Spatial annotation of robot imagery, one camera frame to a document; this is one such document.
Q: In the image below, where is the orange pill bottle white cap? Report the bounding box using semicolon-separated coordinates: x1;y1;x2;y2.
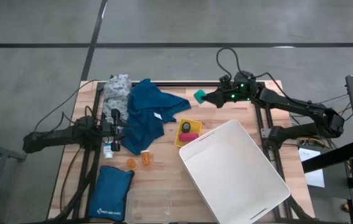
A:
140;149;152;166

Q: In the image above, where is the blue scrub shirt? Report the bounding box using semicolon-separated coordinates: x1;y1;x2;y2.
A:
120;78;192;156

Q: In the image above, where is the white paper sheet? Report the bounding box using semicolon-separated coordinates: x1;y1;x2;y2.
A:
298;147;326;189

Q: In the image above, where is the clear plastic container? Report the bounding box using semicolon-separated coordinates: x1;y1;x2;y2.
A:
125;189;173;224

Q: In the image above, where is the brown cable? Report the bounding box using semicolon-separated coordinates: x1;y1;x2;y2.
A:
59;146;82;213

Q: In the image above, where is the blue first aid pouch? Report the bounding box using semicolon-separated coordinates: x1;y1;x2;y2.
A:
87;165;136;223

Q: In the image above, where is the black stand beam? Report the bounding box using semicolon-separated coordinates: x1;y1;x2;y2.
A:
301;140;353;174

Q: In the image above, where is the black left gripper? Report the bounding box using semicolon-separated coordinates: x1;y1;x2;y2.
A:
101;108;134;152

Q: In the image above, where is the small yellow plastic basket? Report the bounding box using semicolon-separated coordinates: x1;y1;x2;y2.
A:
174;118;203;149

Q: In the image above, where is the white medicine bottle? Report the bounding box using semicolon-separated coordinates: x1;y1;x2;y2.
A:
103;141;115;160

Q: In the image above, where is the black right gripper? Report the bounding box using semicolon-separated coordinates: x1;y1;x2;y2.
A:
201;71;260;109

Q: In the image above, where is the long black left arm cable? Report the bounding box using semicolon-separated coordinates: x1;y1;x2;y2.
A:
33;79;100;134

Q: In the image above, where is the white patterned hospital gown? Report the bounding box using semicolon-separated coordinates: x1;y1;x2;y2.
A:
102;73;133;124

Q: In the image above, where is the small green block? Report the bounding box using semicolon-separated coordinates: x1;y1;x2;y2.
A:
193;89;207;105

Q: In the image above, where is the red bandage roll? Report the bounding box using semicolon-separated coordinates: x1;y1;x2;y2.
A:
178;132;200;143

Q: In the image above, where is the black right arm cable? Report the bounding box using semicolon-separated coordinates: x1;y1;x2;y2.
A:
215;47;289;100

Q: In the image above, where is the large white plastic basket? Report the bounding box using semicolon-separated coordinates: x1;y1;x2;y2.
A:
178;119;292;224

